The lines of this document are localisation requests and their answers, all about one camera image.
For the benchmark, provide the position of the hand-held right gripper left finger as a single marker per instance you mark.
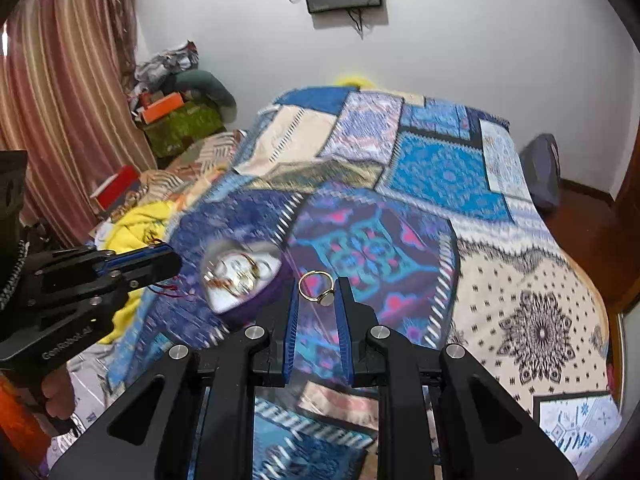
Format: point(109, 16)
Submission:
point(291, 320)

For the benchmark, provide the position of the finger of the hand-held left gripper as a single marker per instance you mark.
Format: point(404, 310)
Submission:
point(135, 255)
point(150, 272)

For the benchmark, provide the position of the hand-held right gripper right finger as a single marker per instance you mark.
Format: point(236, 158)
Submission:
point(344, 325)

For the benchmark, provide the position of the purple heart-shaped tin box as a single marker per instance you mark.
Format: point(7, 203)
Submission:
point(225, 302)

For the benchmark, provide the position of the person's left hand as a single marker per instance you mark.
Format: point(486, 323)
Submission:
point(57, 390)

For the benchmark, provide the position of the yellow cloth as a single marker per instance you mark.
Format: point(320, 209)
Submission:
point(135, 220)

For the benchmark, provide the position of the red box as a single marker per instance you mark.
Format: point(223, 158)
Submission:
point(117, 187)

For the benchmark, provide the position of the white cloth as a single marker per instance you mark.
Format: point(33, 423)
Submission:
point(87, 395)

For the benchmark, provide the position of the orange striped blanket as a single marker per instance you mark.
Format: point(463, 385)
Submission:
point(200, 160)

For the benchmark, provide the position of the orange box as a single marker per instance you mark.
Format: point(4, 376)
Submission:
point(162, 107)

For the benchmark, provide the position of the blue patchwork blanket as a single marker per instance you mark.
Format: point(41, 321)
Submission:
point(440, 175)

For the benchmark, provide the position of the striped pink curtain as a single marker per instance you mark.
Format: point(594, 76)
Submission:
point(60, 85)

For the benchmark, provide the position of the yellow plastic object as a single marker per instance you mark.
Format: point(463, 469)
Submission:
point(355, 81)

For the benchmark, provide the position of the grey bag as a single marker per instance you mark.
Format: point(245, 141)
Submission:
point(542, 170)

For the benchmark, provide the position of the brown wooden door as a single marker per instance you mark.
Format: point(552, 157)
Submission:
point(629, 240)

